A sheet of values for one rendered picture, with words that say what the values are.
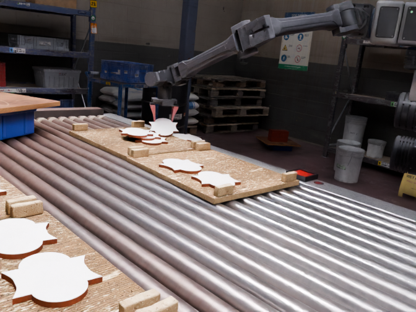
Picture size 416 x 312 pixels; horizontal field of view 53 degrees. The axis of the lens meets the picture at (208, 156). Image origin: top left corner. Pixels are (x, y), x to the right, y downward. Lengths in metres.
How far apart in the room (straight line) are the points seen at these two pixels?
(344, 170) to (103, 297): 4.43
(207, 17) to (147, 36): 1.23
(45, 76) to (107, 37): 1.40
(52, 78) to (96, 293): 5.02
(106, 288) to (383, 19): 1.43
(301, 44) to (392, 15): 5.38
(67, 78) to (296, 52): 3.60
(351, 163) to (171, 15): 3.81
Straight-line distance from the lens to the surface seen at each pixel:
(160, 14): 7.02
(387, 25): 1.77
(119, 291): 0.66
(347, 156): 4.89
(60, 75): 5.63
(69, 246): 0.78
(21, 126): 1.65
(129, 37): 6.73
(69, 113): 2.11
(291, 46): 7.22
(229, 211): 1.02
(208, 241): 0.87
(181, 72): 1.66
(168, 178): 1.18
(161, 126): 1.73
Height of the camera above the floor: 1.29
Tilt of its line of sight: 14 degrees down
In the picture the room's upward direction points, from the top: 6 degrees clockwise
